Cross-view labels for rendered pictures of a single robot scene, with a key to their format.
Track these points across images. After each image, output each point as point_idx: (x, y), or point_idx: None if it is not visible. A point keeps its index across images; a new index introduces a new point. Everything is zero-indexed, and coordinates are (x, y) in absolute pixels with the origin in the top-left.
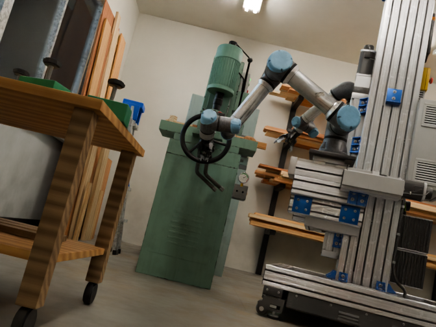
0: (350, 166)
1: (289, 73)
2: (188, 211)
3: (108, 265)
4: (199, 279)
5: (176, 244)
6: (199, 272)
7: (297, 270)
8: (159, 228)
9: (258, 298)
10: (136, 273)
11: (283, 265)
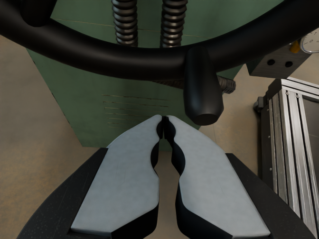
0: None
1: None
2: (134, 94)
3: (42, 148)
4: (169, 148)
5: (127, 129)
6: (168, 144)
7: (305, 98)
8: (88, 116)
9: (239, 124)
10: (84, 159)
11: (300, 148)
